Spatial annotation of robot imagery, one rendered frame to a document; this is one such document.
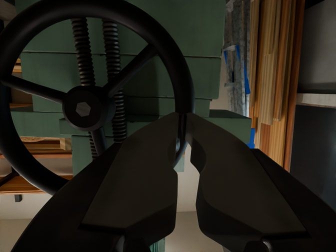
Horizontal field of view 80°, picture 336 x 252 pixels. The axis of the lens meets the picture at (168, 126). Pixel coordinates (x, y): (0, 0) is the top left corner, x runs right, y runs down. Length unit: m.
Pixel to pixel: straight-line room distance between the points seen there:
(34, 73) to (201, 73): 0.37
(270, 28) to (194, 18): 1.42
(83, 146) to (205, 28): 0.34
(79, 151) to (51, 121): 0.15
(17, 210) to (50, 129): 3.34
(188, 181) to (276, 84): 2.04
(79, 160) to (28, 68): 0.24
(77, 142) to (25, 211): 3.43
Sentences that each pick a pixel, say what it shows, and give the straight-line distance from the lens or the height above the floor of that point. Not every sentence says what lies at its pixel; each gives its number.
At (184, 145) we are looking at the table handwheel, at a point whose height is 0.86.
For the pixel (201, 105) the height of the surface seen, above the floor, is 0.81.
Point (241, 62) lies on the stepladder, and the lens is 1.33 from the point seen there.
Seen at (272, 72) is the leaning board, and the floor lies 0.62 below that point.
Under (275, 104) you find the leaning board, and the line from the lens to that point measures 1.87.
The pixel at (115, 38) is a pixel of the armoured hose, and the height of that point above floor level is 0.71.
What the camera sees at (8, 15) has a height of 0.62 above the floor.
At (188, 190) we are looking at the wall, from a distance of 3.38.
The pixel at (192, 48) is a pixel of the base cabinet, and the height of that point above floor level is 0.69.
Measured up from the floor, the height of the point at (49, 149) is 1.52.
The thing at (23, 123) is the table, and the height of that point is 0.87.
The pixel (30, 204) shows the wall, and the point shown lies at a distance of 3.73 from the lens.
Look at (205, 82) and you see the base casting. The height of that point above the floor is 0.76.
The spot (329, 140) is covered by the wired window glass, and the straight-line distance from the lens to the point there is 1.96.
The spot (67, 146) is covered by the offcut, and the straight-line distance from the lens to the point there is 0.54.
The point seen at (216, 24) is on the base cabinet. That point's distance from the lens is 0.48.
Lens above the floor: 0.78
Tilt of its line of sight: 10 degrees up
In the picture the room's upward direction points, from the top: 178 degrees counter-clockwise
